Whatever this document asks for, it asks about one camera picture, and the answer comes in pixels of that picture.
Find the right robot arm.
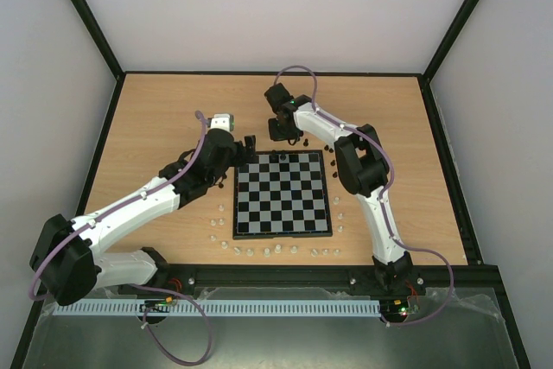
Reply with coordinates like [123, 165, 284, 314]
[264, 83, 413, 293]

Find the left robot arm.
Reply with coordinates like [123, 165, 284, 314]
[29, 128, 256, 306]

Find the black and white chessboard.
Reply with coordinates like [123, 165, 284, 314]
[232, 150, 333, 240]

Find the clear plastic sheet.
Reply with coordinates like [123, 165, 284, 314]
[23, 289, 517, 368]

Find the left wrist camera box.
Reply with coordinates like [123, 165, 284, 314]
[209, 113, 235, 132]

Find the white slotted cable duct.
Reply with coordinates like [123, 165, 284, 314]
[53, 299, 381, 318]

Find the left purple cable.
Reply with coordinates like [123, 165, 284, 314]
[28, 110, 213, 365]

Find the black cage frame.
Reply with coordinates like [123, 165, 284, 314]
[0, 0, 553, 369]

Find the black aluminium rail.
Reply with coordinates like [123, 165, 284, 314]
[42, 261, 502, 296]

